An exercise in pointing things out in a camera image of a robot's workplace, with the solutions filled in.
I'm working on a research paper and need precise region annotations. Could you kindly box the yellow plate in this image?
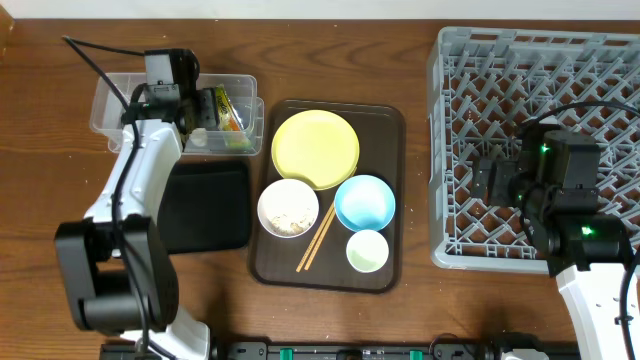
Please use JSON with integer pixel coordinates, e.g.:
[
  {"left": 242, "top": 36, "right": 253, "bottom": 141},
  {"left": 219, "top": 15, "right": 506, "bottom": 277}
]
[{"left": 271, "top": 110, "right": 360, "bottom": 191}]

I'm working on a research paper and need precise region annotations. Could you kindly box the dark brown serving tray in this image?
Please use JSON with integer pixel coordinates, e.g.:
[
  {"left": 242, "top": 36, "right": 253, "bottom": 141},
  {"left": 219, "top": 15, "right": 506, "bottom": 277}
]
[{"left": 248, "top": 100, "right": 406, "bottom": 294}]

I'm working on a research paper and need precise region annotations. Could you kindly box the crumpled white paper scrap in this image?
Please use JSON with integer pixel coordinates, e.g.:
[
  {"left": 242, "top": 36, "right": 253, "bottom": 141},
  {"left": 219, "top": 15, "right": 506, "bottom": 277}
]
[{"left": 189, "top": 128, "right": 208, "bottom": 147}]

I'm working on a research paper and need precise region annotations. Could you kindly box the grey dishwasher rack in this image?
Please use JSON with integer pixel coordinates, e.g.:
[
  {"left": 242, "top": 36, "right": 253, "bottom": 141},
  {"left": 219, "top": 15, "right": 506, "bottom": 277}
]
[{"left": 427, "top": 27, "right": 639, "bottom": 274}]

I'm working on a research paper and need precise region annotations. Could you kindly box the yellow green snack wrapper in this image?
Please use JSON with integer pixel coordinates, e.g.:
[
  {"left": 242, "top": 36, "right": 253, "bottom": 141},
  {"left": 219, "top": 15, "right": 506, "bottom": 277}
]
[{"left": 214, "top": 85, "right": 250, "bottom": 150}]

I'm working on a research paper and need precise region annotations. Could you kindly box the pile of rice grains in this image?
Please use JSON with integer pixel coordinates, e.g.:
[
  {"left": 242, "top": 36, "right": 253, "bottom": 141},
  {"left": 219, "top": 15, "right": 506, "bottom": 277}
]
[{"left": 269, "top": 212, "right": 313, "bottom": 237}]

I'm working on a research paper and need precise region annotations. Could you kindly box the wooden chopstick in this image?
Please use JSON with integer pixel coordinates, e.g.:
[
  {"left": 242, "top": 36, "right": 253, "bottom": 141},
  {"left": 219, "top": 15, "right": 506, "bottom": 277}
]
[
  {"left": 302, "top": 212, "right": 337, "bottom": 272},
  {"left": 295, "top": 202, "right": 336, "bottom": 273}
]

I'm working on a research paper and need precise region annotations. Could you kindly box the left wooden chopstick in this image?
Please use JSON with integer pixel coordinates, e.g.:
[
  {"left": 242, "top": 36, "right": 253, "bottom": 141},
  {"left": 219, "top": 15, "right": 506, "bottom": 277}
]
[{"left": 295, "top": 202, "right": 336, "bottom": 273}]

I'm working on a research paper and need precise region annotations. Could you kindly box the black waste tray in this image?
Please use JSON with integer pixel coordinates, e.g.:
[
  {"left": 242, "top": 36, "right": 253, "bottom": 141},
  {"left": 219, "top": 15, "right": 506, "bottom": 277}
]
[{"left": 158, "top": 161, "right": 252, "bottom": 254}]

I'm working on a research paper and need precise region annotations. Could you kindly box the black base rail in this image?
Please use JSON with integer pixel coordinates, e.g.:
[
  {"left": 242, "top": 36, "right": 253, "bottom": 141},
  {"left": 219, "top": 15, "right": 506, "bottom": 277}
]
[{"left": 99, "top": 333, "right": 584, "bottom": 360}]

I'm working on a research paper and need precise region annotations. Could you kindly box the white pink bowl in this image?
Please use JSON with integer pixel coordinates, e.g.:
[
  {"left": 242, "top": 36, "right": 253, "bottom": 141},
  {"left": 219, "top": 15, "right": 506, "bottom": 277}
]
[{"left": 257, "top": 179, "right": 319, "bottom": 239}]

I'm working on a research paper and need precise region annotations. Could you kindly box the right wooden chopstick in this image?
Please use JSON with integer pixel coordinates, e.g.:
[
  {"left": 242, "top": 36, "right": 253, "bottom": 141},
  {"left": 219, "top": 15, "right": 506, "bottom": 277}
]
[{"left": 302, "top": 212, "right": 337, "bottom": 272}]

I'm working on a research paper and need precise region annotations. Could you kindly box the clear plastic waste bin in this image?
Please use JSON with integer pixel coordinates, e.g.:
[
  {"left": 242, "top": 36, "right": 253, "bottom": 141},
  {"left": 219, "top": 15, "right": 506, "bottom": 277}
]
[{"left": 89, "top": 74, "right": 264, "bottom": 156}]

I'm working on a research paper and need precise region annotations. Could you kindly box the light blue bowl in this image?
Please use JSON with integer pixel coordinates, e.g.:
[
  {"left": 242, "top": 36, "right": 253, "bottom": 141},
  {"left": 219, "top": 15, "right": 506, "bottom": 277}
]
[{"left": 334, "top": 175, "right": 396, "bottom": 232}]

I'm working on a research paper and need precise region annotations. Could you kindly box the small pale green cup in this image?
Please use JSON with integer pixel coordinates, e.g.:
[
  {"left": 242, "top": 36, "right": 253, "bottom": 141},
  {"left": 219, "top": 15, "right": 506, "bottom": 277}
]
[{"left": 346, "top": 230, "right": 389, "bottom": 273}]

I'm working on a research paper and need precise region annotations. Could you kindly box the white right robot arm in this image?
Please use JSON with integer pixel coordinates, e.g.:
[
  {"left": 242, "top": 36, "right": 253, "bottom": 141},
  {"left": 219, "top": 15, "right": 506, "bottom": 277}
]
[{"left": 471, "top": 124, "right": 639, "bottom": 359}]

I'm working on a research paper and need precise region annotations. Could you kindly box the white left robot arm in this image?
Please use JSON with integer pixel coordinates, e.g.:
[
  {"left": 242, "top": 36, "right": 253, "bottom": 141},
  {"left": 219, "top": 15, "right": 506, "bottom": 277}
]
[{"left": 54, "top": 49, "right": 212, "bottom": 359}]

